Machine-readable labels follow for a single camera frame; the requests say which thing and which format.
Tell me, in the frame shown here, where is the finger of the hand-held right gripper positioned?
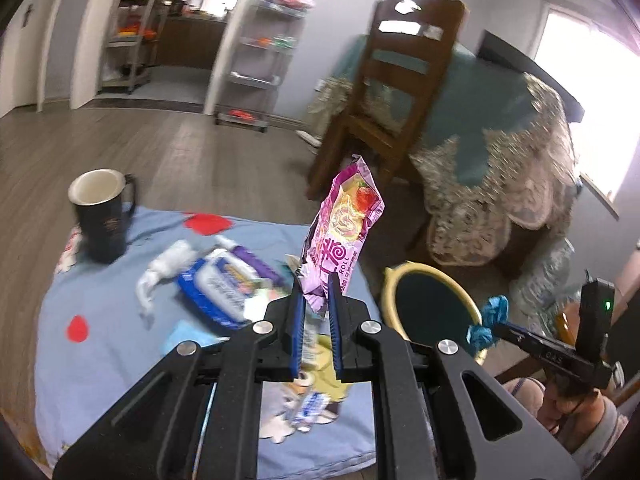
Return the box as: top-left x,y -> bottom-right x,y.
492,321 -> 577,362

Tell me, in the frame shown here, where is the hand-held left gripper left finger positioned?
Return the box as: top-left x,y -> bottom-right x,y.
52,272 -> 307,480

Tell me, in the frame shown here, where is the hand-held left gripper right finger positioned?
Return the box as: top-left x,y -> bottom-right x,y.
327,282 -> 583,480

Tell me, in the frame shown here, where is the blue wrapper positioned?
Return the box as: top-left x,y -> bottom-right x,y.
467,295 -> 510,351

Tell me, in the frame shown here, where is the yellow trash bin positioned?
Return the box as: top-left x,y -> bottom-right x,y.
381,261 -> 488,366

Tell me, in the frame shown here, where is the pink snack wrapper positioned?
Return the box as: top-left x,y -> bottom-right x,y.
300,154 -> 387,318

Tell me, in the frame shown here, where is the pack of water bottles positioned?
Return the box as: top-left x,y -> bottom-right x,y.
510,237 -> 576,331

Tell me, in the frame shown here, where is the purple bottle with white cap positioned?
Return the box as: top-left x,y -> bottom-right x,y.
215,235 -> 286,283

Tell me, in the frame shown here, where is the small blue white packet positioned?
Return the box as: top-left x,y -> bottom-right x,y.
292,390 -> 332,432

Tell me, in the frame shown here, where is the blue wet wipes packet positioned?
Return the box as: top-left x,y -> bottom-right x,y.
176,247 -> 281,331

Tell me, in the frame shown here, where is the white crumpled tissue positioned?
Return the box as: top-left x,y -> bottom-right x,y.
136,239 -> 201,318

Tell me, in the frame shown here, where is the table with lace cloth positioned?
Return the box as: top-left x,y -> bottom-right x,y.
305,35 -> 583,268

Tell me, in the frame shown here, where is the blue printed blanket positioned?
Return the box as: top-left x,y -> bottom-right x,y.
34,204 -> 381,471

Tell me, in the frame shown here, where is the wooden chair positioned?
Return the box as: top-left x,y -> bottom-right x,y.
306,0 -> 466,201

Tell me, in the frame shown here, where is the black mug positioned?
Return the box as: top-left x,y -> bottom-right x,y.
67,169 -> 138,264

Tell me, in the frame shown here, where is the window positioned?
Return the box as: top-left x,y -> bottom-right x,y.
535,2 -> 640,211

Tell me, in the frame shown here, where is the white shelf rack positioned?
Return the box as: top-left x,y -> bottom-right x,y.
216,0 -> 316,133

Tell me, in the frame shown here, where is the black flat panel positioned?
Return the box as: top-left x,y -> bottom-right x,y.
477,30 -> 586,121

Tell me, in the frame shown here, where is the brown wooden cabinet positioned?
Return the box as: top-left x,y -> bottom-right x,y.
155,10 -> 228,71

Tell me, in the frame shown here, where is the grey shelf rack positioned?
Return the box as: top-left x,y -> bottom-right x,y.
97,0 -> 173,96

